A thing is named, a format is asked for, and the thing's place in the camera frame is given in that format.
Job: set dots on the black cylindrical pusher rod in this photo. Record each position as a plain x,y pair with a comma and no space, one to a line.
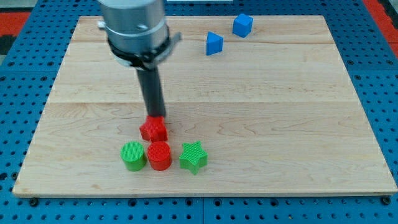
151,89

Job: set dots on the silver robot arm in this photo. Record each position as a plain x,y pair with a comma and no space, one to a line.
139,37

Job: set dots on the blue cube block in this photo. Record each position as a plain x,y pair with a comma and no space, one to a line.
242,25

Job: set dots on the red star block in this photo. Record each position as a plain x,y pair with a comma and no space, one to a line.
154,129

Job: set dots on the red cylinder block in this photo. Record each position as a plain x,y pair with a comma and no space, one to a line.
159,155

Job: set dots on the blue triangular block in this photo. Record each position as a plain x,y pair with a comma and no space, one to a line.
214,43

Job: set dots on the green cylinder block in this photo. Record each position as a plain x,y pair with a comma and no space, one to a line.
133,156

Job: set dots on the green star block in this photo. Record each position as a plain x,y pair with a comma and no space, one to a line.
193,157

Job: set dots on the light wooden board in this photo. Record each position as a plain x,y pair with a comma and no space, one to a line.
276,112

